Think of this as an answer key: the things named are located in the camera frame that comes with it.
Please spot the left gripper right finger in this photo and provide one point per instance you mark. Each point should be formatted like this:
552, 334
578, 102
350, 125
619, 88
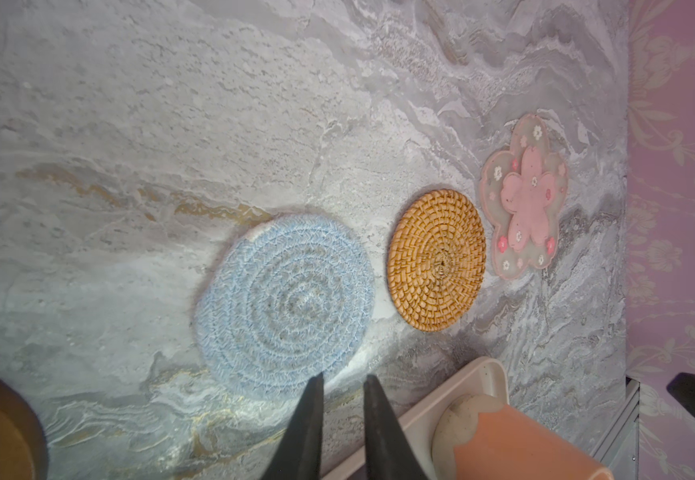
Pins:
388, 454

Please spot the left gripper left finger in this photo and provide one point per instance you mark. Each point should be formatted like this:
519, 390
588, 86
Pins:
298, 455

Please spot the blue woven round coaster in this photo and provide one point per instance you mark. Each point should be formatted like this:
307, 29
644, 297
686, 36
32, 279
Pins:
291, 299

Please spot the tan rattan round coaster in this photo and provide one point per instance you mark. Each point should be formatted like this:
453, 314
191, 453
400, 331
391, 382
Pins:
437, 259

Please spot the pink flower coaster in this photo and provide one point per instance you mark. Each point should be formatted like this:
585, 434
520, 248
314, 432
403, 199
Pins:
523, 189

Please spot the orange ceramic mug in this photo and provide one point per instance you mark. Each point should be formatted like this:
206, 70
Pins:
480, 437

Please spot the beige rectangular tray mat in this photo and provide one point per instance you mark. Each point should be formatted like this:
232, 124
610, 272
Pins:
482, 376

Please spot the right aluminium corner post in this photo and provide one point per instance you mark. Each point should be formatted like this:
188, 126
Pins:
624, 424

